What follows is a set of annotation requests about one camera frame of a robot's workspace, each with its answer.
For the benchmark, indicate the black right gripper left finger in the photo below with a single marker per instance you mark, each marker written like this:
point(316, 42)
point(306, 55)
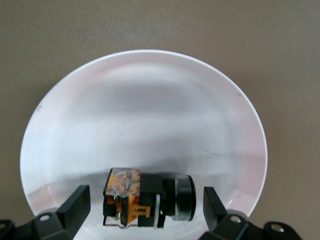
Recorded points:
point(75, 210)

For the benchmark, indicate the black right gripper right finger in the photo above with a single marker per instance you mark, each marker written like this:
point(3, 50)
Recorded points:
point(215, 215)

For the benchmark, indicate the orange push button switch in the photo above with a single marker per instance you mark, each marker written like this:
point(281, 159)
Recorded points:
point(147, 195)

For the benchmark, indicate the white round plate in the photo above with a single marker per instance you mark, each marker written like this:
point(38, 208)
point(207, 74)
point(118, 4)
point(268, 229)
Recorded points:
point(140, 112)

